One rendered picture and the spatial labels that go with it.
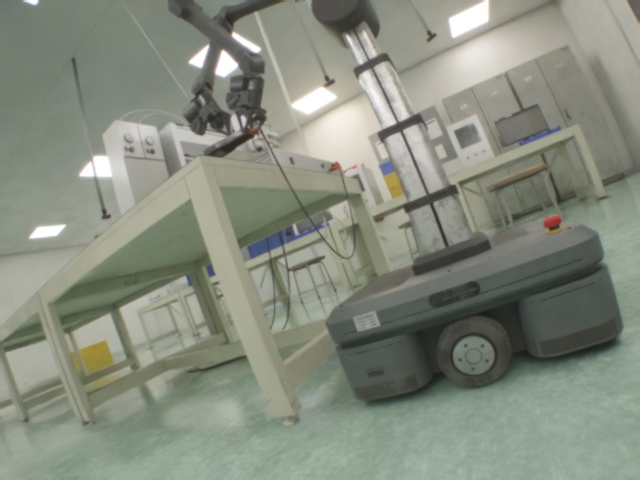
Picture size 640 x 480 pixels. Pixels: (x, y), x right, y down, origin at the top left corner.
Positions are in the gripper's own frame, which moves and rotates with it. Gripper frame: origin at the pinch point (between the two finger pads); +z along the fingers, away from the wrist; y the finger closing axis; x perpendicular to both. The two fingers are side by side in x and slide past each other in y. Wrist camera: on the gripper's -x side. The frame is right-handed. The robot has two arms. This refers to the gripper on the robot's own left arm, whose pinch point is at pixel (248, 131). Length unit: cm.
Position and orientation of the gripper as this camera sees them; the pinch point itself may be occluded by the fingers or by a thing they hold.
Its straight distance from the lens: 123.9
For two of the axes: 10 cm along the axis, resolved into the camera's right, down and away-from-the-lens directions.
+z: -1.4, 9.8, 1.4
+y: -3.3, 0.9, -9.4
